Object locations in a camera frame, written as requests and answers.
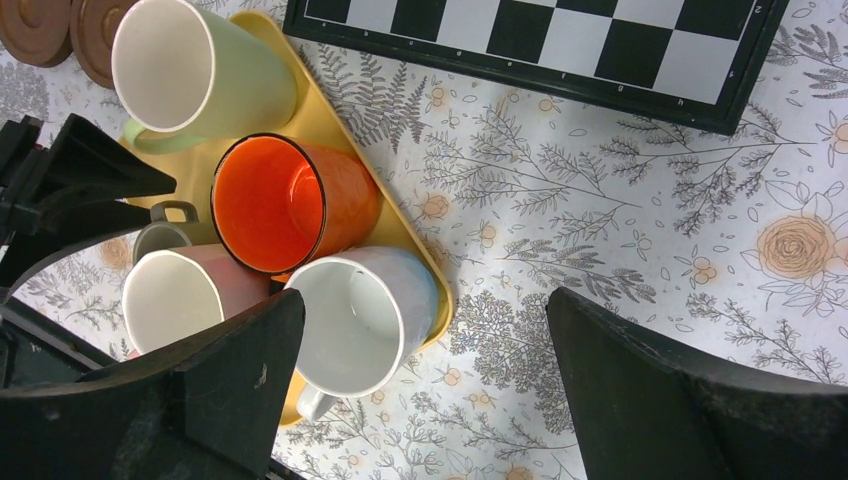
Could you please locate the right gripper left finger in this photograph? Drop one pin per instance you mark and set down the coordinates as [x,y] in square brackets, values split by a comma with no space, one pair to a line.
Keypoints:
[205,407]

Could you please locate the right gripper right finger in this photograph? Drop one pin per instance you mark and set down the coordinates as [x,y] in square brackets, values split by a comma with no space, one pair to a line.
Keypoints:
[646,406]

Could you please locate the brown wooden coaster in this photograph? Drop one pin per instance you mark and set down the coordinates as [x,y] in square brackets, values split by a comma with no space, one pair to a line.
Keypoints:
[37,32]
[93,26]

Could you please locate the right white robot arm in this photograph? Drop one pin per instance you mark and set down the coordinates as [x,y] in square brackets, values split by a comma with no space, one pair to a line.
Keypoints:
[58,200]

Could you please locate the small grey cup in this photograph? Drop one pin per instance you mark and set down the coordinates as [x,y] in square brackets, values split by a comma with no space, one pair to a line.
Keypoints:
[163,233]

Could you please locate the pink mug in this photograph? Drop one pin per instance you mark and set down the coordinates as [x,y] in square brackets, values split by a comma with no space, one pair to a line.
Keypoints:
[174,293]

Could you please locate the white mug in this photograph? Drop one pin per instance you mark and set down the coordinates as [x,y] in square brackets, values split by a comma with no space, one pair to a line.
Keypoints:
[366,311]

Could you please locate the floral tablecloth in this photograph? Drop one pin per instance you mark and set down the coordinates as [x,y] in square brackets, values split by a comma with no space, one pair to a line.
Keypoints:
[734,245]

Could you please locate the orange enamel mug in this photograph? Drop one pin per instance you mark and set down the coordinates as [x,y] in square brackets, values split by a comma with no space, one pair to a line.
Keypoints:
[278,203]

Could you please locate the yellow plastic tray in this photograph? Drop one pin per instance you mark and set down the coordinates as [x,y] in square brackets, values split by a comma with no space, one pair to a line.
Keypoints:
[315,122]

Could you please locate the green mug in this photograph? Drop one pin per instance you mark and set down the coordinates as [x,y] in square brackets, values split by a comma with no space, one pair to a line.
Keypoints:
[186,75]

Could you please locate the black white chessboard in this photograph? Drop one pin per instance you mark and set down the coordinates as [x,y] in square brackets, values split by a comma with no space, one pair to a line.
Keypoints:
[689,62]

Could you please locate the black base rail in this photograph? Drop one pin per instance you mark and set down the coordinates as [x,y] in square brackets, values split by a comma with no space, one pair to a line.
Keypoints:
[37,350]

